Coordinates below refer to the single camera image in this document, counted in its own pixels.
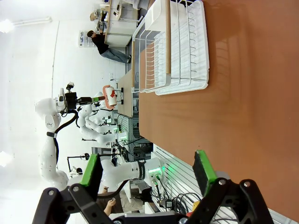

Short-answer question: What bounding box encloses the white mug with red print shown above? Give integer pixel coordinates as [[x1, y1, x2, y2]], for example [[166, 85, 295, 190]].
[[102, 85, 118, 111]]

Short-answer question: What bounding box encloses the white plastic cutlery holder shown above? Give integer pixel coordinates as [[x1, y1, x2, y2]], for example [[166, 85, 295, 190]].
[[144, 0, 169, 32]]

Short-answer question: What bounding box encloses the clear storage drawer unit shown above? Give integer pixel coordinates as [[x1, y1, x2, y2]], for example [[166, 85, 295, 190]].
[[78, 29, 94, 49]]

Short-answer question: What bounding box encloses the bright ceiling light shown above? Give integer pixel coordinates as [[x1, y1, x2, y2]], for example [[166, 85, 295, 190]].
[[0, 18, 14, 33]]

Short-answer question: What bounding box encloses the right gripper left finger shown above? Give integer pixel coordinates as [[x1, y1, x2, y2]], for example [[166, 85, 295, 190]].
[[31, 154, 113, 224]]

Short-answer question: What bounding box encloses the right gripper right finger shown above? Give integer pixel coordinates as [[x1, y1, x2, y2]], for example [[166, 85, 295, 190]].
[[186, 150, 274, 224]]

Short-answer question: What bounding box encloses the background person black shirt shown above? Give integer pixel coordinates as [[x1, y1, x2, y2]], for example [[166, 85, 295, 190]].
[[86, 30, 132, 64]]

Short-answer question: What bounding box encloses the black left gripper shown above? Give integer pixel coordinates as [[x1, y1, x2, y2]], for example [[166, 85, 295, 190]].
[[76, 96, 105, 105]]

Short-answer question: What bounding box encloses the onlooker's bare hand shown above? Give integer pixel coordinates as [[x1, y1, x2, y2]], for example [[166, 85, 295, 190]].
[[103, 198, 117, 217]]

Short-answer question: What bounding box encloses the metal equipment frame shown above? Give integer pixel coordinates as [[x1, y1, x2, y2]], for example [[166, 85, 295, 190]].
[[116, 113, 141, 151]]

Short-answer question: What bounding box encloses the black cable bundle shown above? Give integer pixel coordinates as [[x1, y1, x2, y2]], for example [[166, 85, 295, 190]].
[[150, 177, 203, 217]]

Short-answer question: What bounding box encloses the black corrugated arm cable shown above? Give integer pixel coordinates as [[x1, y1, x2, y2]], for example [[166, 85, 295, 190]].
[[46, 109, 79, 170]]

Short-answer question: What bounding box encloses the white plastic drain tray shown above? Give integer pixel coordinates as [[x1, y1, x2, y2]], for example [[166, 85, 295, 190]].
[[154, 0, 210, 96]]

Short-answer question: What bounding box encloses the white slatted mounting panel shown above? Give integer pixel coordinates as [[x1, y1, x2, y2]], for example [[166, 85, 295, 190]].
[[150, 144, 299, 224]]

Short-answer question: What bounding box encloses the white desk wooden top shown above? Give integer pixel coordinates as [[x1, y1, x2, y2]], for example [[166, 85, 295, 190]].
[[104, 0, 142, 48]]

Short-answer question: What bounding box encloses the beige background table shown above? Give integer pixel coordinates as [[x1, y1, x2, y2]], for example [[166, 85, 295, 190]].
[[116, 70, 135, 118]]

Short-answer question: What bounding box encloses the yellow emergency stop box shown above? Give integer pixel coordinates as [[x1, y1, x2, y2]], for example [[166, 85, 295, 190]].
[[186, 200, 202, 218]]

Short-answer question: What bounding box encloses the white wire dish rack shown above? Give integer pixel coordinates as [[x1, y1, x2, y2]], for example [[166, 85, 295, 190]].
[[131, 0, 210, 94]]

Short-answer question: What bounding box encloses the black articulated stand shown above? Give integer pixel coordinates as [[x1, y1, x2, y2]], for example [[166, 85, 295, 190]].
[[66, 153, 91, 173]]

